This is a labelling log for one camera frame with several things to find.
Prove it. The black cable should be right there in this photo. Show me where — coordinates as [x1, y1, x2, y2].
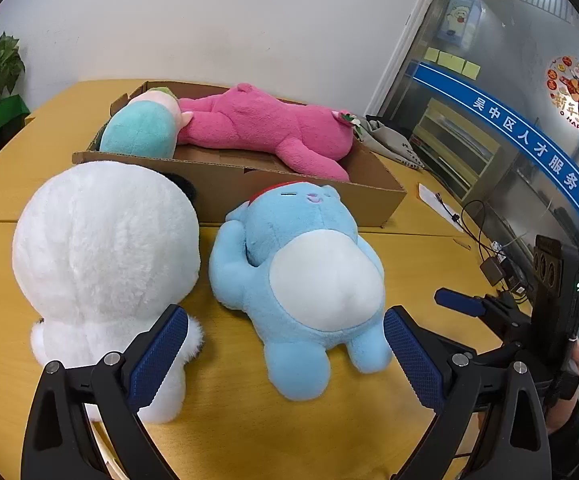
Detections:
[434, 192, 500, 262]

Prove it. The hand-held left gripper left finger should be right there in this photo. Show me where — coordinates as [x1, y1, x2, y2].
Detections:
[20, 304, 190, 480]

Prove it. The small black charger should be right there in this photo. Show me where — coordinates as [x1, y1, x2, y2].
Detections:
[500, 256, 534, 303]

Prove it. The grey cloth bag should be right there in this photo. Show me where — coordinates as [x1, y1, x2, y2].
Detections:
[354, 115, 426, 171]

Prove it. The brown cardboard box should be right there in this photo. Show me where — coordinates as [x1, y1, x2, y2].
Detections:
[72, 80, 409, 231]

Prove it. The red festive window sticker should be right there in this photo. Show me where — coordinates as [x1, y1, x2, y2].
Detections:
[544, 55, 579, 136]

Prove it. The white paper sheet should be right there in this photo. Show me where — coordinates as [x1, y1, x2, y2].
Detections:
[418, 182, 470, 234]

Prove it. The light blue plush toy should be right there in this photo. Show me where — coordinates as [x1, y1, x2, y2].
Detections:
[208, 180, 394, 402]

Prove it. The black power adapter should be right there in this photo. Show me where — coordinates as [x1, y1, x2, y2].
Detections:
[480, 257, 505, 286]

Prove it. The person's right forearm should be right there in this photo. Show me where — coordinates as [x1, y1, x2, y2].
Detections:
[547, 405, 579, 467]

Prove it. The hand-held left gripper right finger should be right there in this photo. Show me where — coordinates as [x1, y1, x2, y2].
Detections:
[383, 306, 553, 480]

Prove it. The blue cartoon poster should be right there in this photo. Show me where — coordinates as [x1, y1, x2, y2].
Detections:
[438, 0, 483, 51]

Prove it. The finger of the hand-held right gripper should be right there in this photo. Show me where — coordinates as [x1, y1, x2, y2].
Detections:
[434, 287, 507, 320]

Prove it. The blue window banner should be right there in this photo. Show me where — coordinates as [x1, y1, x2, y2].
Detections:
[413, 60, 579, 257]

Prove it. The white plush toy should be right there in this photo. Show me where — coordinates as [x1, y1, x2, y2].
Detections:
[12, 160, 205, 423]

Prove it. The teal and pink plush toy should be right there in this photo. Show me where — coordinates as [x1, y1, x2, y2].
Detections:
[98, 87, 193, 157]

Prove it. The wooden shelf unit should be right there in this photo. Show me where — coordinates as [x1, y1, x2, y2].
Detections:
[412, 97, 501, 202]

